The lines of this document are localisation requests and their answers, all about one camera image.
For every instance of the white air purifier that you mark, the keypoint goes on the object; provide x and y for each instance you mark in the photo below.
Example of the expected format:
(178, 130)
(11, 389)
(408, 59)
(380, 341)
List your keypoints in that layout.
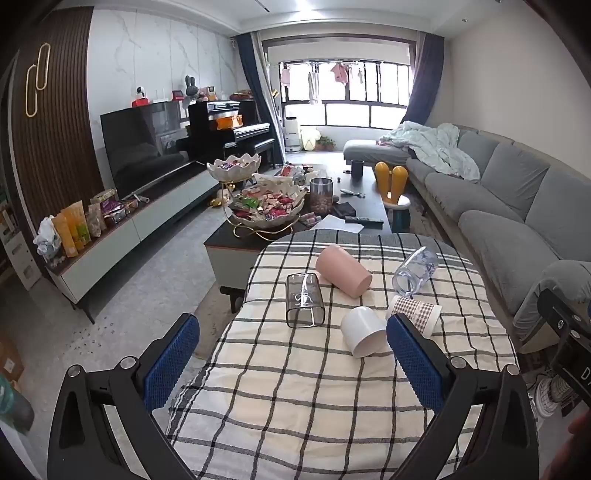
(292, 134)

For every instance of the black cup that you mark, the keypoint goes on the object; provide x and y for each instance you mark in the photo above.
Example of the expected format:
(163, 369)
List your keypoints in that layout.
(357, 169)

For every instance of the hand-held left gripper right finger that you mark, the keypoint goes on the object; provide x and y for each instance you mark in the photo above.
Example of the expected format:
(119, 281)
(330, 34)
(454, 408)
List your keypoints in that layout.
(413, 364)

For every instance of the potted plant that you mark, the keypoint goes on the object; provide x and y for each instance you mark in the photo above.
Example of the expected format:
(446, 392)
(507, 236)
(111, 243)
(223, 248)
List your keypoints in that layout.
(327, 143)

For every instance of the white round heater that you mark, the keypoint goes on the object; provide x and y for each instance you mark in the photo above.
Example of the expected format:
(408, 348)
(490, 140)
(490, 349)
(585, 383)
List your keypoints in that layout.
(551, 394)

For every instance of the black remote control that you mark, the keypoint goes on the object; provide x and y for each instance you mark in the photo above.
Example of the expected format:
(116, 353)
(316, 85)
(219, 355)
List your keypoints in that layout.
(364, 220)

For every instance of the white cup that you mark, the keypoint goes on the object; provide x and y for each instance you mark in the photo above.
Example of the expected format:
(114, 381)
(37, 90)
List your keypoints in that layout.
(362, 334)

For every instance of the pink hanging garment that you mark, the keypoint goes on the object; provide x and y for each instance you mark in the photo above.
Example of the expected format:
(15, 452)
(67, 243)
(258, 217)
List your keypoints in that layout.
(339, 74)

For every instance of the window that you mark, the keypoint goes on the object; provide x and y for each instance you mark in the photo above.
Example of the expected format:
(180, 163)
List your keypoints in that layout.
(351, 113)

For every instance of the yellow rabbit-ear stool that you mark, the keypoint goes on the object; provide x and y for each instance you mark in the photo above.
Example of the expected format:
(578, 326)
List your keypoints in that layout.
(384, 177)

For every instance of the white two-tier candy dish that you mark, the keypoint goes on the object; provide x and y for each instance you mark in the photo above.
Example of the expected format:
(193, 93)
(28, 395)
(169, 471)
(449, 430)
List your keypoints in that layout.
(270, 205)

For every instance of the black white checked tablecloth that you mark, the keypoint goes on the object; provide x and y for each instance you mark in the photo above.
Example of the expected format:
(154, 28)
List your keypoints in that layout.
(300, 397)

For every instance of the clear grey glass cup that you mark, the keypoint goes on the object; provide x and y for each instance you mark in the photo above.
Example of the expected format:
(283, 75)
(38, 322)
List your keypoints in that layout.
(304, 300)

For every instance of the black piano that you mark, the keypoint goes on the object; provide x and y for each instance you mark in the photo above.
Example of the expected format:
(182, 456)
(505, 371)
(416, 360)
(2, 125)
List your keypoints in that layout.
(217, 138)

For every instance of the grey bunny toy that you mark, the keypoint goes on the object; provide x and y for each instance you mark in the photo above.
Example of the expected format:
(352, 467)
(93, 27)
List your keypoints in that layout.
(190, 90)

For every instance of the glass jar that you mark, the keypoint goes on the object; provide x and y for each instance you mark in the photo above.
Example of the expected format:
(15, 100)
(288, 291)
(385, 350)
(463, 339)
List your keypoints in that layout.
(321, 196)

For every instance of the white hanging garment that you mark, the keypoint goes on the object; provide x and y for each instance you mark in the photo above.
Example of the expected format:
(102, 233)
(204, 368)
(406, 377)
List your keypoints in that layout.
(314, 87)

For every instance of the clear blue-print glass cup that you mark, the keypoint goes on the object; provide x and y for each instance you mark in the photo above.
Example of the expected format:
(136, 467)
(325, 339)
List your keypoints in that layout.
(415, 277)

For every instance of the cardboard box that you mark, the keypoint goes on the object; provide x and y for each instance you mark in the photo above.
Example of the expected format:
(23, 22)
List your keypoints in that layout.
(9, 357)

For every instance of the purple snack packet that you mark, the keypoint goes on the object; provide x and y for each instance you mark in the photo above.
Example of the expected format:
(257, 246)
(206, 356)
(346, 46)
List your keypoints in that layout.
(111, 207)

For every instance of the orange box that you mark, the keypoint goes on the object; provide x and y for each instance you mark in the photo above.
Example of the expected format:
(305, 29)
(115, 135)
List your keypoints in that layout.
(228, 122)

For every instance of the dark coffee table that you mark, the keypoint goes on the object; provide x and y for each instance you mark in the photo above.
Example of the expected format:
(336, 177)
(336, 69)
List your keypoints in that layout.
(369, 203)

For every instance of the blue curtain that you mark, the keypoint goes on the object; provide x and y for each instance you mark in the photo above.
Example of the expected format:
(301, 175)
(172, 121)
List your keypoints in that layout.
(425, 83)
(256, 92)

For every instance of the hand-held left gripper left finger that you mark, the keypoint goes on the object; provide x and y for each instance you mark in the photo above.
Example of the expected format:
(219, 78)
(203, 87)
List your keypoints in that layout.
(171, 364)

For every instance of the pink cup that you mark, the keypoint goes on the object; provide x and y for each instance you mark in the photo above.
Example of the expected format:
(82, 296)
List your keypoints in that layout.
(344, 274)

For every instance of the white security camera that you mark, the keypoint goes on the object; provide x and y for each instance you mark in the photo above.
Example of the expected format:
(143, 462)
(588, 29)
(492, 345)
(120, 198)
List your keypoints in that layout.
(141, 92)

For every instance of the person's right hand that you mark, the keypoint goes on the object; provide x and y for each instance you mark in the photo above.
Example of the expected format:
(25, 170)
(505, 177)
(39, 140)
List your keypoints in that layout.
(579, 452)

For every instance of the light green blanket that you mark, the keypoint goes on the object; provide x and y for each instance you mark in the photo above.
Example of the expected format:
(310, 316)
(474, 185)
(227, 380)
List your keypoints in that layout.
(434, 147)

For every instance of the brown snack bag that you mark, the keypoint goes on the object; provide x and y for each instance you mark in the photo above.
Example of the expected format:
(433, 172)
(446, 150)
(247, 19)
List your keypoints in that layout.
(95, 220)

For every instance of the white tv cabinet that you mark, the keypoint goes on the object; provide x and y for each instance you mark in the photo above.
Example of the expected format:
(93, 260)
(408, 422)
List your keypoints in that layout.
(161, 217)

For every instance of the black television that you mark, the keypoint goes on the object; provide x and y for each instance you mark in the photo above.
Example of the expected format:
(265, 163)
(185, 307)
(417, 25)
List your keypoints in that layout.
(138, 147)

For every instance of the gold loop wall ornament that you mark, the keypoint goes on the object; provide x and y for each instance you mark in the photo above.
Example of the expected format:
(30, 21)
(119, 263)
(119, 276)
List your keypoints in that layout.
(31, 87)

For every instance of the white plastic bag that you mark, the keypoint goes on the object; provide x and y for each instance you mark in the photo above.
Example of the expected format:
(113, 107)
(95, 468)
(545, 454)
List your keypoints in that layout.
(47, 237)

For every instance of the grey sofa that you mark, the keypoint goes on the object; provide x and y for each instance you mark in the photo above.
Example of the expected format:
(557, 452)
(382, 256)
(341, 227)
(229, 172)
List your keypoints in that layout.
(498, 217)

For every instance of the checkered paper cup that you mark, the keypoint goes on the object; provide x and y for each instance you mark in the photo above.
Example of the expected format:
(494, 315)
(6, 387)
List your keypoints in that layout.
(418, 314)

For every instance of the orange snack bag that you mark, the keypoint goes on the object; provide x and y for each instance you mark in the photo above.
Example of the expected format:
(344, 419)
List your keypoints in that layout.
(79, 226)
(64, 235)

